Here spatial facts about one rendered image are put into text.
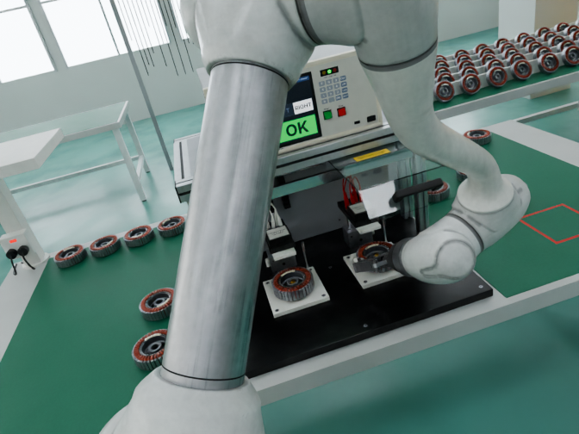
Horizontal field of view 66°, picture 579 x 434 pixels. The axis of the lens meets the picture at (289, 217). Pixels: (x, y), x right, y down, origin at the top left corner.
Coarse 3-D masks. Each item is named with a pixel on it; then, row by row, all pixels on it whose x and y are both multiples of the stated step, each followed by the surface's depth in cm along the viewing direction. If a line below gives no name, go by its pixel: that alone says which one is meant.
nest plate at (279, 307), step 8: (312, 272) 124; (320, 280) 120; (272, 288) 121; (320, 288) 117; (272, 296) 118; (312, 296) 115; (320, 296) 114; (328, 296) 114; (272, 304) 115; (280, 304) 115; (288, 304) 114; (296, 304) 113; (304, 304) 113; (312, 304) 113; (272, 312) 113; (280, 312) 112; (288, 312) 112
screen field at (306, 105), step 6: (294, 102) 111; (300, 102) 111; (306, 102) 111; (312, 102) 112; (288, 108) 111; (294, 108) 111; (300, 108) 112; (306, 108) 112; (312, 108) 112; (288, 114) 111; (294, 114) 112
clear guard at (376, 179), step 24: (336, 168) 113; (360, 168) 110; (384, 168) 107; (408, 168) 104; (432, 168) 102; (360, 192) 99; (384, 192) 99; (432, 192) 100; (456, 192) 100; (384, 216) 97
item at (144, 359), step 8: (144, 336) 114; (152, 336) 113; (160, 336) 113; (136, 344) 111; (144, 344) 112; (152, 344) 112; (160, 344) 111; (136, 352) 109; (144, 352) 111; (152, 352) 110; (160, 352) 107; (136, 360) 107; (144, 360) 106; (152, 360) 106; (160, 360) 106; (144, 368) 107; (152, 368) 107
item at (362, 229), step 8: (344, 208) 128; (352, 208) 122; (360, 208) 121; (352, 216) 121; (360, 216) 120; (352, 224) 122; (360, 224) 121; (368, 224) 121; (376, 224) 120; (360, 232) 119
